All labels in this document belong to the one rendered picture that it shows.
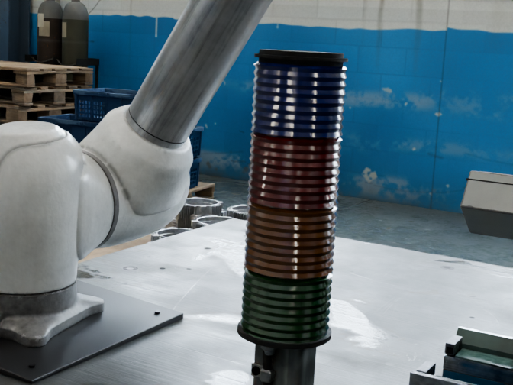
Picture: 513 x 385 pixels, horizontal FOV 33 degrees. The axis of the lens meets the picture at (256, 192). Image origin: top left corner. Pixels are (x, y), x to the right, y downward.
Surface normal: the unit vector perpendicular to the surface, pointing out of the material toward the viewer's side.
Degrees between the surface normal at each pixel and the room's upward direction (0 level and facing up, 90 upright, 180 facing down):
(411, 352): 0
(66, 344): 3
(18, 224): 91
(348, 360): 0
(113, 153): 81
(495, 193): 53
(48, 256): 96
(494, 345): 45
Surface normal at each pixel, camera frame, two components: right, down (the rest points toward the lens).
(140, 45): -0.51, 0.13
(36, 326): 0.22, -0.88
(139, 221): 0.73, 0.51
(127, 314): 0.09, -0.97
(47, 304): 0.67, 0.14
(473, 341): -0.31, -0.60
